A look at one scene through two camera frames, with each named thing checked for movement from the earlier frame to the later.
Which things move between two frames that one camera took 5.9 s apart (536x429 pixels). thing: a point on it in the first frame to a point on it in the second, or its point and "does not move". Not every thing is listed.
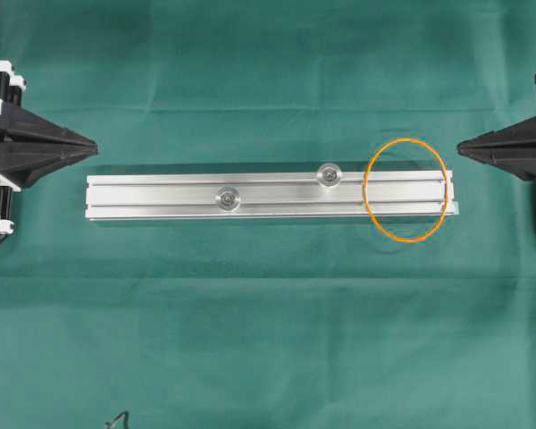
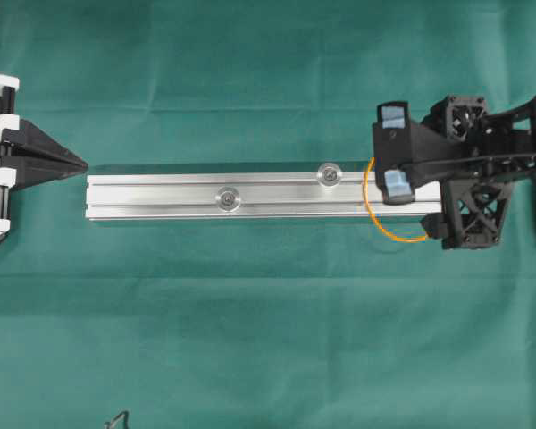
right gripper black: (534, 133) to (473, 195)
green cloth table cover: (362, 323) does not move
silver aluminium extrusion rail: (268, 197) does not move
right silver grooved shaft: (329, 174) does not move
